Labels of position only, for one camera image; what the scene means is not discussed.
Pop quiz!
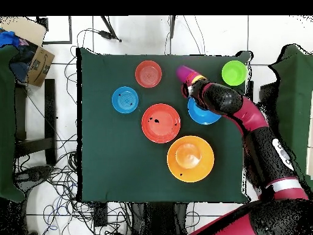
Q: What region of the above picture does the brown cardboard box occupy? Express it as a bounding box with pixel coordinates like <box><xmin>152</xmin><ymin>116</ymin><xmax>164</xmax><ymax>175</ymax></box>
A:
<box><xmin>0</xmin><ymin>16</ymin><xmax>56</xmax><ymax>88</ymax></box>

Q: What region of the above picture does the green plastic bowl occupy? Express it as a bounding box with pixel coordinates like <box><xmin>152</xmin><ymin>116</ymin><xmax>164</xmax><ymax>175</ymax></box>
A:
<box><xmin>221</xmin><ymin>60</ymin><xmax>248</xmax><ymax>87</ymax></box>

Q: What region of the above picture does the large orange plastic bowl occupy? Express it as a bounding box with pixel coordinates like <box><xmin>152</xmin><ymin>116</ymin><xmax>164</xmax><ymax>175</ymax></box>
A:
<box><xmin>166</xmin><ymin>135</ymin><xmax>215</xmax><ymax>183</ymax></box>

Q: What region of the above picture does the wide orange-red shallow bowl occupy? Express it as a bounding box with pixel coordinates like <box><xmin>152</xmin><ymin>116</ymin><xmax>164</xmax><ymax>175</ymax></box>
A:
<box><xmin>141</xmin><ymin>103</ymin><xmax>182</xmax><ymax>144</ymax></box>

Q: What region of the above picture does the yellow plastic cup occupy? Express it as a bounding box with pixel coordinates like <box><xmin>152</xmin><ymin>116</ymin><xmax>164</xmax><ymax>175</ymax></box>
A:
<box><xmin>192</xmin><ymin>75</ymin><xmax>208</xmax><ymax>85</ymax></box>

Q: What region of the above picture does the black chair frame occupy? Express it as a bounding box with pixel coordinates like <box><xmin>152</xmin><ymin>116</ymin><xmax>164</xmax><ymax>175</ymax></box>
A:
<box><xmin>14</xmin><ymin>78</ymin><xmax>57</xmax><ymax>167</ymax></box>

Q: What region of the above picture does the black metal frame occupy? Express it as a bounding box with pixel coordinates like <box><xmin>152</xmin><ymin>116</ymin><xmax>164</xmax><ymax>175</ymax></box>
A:
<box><xmin>36</xmin><ymin>15</ymin><xmax>73</xmax><ymax>45</ymax></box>

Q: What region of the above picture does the orange-red plastic cup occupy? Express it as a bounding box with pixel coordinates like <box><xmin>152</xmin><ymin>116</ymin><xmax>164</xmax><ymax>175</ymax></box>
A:
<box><xmin>186</xmin><ymin>71</ymin><xmax>203</xmax><ymax>85</ymax></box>

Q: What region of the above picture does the magenta-red plastic cup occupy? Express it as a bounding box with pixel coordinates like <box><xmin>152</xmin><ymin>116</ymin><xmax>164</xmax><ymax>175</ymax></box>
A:
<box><xmin>184</xmin><ymin>70</ymin><xmax>200</xmax><ymax>85</ymax></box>

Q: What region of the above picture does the black rounded floor base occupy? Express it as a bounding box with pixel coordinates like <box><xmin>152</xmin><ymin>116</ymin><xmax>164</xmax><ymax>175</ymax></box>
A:
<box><xmin>14</xmin><ymin>165</ymin><xmax>52</xmax><ymax>188</ymax></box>

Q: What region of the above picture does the blue cloth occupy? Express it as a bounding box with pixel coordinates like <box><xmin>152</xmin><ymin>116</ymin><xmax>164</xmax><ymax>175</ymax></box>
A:
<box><xmin>0</xmin><ymin>31</ymin><xmax>20</xmax><ymax>48</ymax></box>

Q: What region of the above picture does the large blue plastic bowl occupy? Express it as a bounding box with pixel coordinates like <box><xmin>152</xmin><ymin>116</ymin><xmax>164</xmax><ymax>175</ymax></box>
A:
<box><xmin>187</xmin><ymin>97</ymin><xmax>223</xmax><ymax>125</ymax></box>

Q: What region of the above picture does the small blue plastic bowl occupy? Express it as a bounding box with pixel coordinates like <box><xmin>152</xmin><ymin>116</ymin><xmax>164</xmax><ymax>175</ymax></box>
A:
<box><xmin>111</xmin><ymin>86</ymin><xmax>139</xmax><ymax>114</ymax></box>

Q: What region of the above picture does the green cloth covered table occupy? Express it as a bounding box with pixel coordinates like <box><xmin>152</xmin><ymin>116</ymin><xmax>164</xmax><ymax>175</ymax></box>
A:
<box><xmin>0</xmin><ymin>45</ymin><xmax>26</xmax><ymax>203</ymax></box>
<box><xmin>268</xmin><ymin>43</ymin><xmax>313</xmax><ymax>192</ymax></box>

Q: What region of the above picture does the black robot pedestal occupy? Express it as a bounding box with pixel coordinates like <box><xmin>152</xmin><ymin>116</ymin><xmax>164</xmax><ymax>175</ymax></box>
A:
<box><xmin>131</xmin><ymin>202</ymin><xmax>189</xmax><ymax>235</ymax></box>

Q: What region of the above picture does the black tripod leg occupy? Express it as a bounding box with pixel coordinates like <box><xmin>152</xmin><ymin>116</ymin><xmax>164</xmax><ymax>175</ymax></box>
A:
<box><xmin>169</xmin><ymin>15</ymin><xmax>177</xmax><ymax>39</ymax></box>
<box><xmin>100</xmin><ymin>15</ymin><xmax>122</xmax><ymax>43</ymax></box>

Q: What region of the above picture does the tangle of black cables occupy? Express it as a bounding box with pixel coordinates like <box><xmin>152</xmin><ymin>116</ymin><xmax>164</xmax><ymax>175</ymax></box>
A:
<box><xmin>14</xmin><ymin>132</ymin><xmax>133</xmax><ymax>235</ymax></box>

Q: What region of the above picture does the small black power box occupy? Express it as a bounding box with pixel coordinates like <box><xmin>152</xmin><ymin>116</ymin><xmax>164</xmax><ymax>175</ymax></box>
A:
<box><xmin>94</xmin><ymin>203</ymin><xmax>108</xmax><ymax>227</ymax></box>

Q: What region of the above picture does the purple plastic cup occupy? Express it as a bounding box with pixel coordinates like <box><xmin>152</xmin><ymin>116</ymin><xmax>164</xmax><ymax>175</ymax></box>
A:
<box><xmin>175</xmin><ymin>64</ymin><xmax>197</xmax><ymax>83</ymax></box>

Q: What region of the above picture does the small orange-red ringed bowl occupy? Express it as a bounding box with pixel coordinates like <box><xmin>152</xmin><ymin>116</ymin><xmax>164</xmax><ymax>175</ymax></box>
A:
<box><xmin>134</xmin><ymin>60</ymin><xmax>163</xmax><ymax>89</ymax></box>

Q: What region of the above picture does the dark green table cloth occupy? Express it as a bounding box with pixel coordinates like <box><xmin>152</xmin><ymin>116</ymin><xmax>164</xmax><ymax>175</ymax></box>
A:
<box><xmin>76</xmin><ymin>47</ymin><xmax>252</xmax><ymax>204</ymax></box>

